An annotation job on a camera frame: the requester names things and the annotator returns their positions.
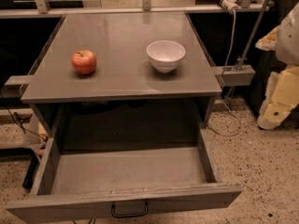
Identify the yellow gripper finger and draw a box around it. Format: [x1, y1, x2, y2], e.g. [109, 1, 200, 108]
[257, 66, 299, 130]
[255, 26, 279, 51]

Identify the red apple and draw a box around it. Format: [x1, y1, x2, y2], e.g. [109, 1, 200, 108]
[71, 49, 97, 75]

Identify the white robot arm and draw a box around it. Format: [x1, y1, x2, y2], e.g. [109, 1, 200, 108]
[255, 3, 299, 130]

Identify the open grey top drawer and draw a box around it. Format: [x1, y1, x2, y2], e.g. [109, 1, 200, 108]
[5, 105, 243, 224]

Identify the metal diagonal rod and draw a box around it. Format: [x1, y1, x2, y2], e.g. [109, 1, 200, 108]
[223, 0, 277, 102]

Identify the white ceramic bowl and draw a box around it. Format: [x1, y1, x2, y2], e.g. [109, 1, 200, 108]
[146, 40, 186, 73]

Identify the grey side bracket block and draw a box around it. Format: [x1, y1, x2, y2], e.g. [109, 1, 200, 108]
[212, 65, 255, 87]

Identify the black drawer handle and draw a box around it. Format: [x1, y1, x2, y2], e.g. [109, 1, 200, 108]
[111, 202, 149, 218]

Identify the black cable on left floor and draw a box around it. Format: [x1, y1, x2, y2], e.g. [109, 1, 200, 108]
[0, 91, 48, 142]

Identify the grey left side bracket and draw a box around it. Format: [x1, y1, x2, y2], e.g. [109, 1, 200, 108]
[1, 75, 33, 98]

